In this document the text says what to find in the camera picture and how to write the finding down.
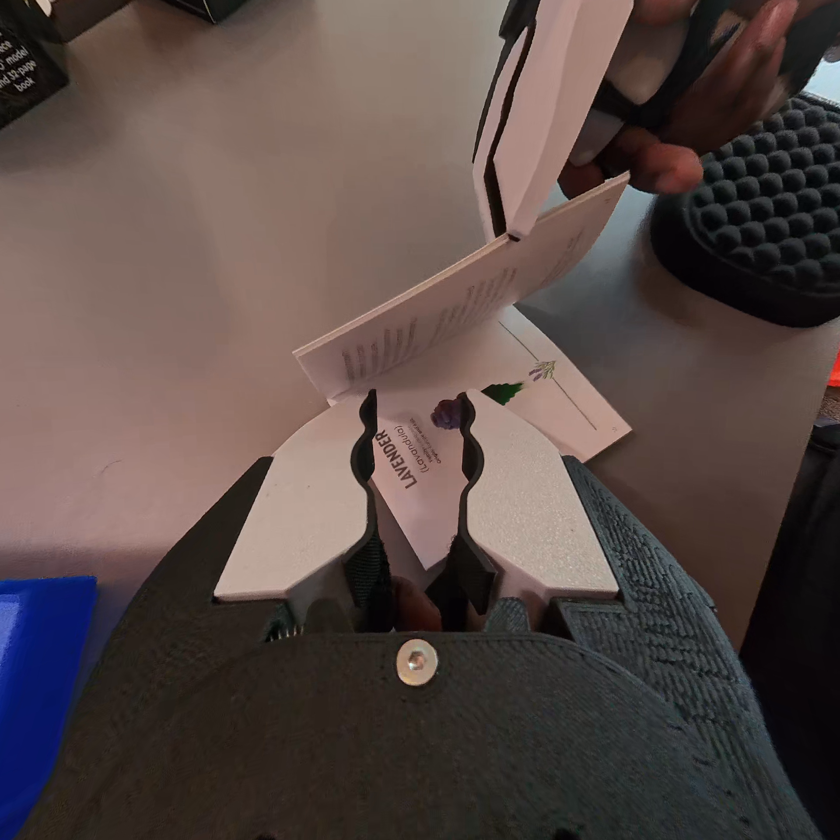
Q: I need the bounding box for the matte black box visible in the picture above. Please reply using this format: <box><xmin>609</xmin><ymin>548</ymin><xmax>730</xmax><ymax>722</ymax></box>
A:
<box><xmin>161</xmin><ymin>0</ymin><xmax>253</xmax><ymax>25</ymax></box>

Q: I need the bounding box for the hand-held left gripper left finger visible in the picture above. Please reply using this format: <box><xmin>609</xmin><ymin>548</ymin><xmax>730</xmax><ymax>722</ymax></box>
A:
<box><xmin>214</xmin><ymin>390</ymin><xmax>395</xmax><ymax>620</ymax></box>

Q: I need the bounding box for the black glossy cardboard box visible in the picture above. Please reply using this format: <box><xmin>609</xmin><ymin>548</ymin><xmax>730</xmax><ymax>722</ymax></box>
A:
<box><xmin>0</xmin><ymin>29</ymin><xmax>70</xmax><ymax>130</ymax></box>

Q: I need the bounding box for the black mesh cushion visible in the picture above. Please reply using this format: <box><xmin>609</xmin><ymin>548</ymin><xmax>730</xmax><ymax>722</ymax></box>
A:
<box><xmin>653</xmin><ymin>95</ymin><xmax>840</xmax><ymax>329</ymax></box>

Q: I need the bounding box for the person's dark clothing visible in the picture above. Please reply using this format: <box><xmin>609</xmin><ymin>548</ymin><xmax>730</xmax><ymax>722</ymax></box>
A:
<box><xmin>739</xmin><ymin>420</ymin><xmax>840</xmax><ymax>840</ymax></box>

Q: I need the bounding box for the white instruction booklet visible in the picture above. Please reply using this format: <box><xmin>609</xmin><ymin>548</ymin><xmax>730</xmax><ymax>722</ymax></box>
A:
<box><xmin>292</xmin><ymin>171</ymin><xmax>634</xmax><ymax>572</ymax></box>

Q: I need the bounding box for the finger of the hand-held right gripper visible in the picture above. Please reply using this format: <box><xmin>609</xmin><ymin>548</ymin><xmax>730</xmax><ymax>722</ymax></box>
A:
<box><xmin>470</xmin><ymin>24</ymin><xmax>532</xmax><ymax>217</ymax></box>
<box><xmin>503</xmin><ymin>0</ymin><xmax>634</xmax><ymax>241</ymax></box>

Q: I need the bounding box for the grey desk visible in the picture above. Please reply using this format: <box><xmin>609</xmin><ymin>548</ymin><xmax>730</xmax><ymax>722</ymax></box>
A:
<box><xmin>0</xmin><ymin>0</ymin><xmax>840</xmax><ymax>657</ymax></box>

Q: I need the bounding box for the person's right hand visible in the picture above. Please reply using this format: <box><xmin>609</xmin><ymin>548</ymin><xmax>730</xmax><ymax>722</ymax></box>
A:
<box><xmin>558</xmin><ymin>0</ymin><xmax>840</xmax><ymax>198</ymax></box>

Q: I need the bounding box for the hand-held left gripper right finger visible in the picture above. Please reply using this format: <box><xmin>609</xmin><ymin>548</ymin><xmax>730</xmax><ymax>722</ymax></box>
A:
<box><xmin>440</xmin><ymin>390</ymin><xmax>620</xmax><ymax>620</ymax></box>

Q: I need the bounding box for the blue plastic bin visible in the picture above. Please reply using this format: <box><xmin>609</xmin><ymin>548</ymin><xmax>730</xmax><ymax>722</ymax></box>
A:
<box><xmin>0</xmin><ymin>575</ymin><xmax>99</xmax><ymax>821</ymax></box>

